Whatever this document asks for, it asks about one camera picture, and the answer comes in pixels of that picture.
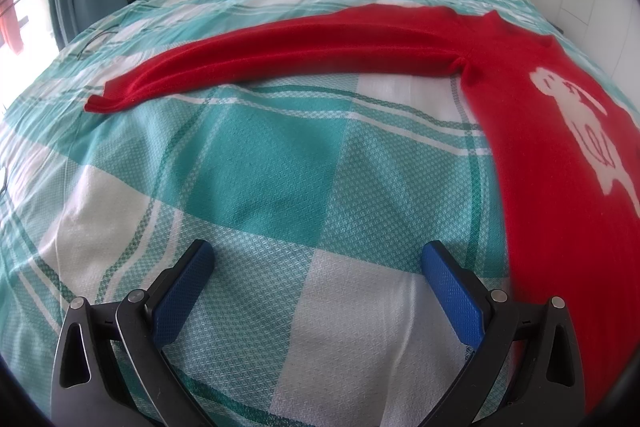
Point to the teal plaid bed blanket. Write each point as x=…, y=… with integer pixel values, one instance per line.
x=280, y=167

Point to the red sweater with white dog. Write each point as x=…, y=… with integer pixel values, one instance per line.
x=520, y=157

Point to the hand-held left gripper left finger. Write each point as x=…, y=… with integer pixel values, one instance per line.
x=182, y=294

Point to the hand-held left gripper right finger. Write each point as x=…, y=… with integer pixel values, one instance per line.
x=454, y=294

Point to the red hanging cloth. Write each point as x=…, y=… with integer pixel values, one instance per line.
x=10, y=22

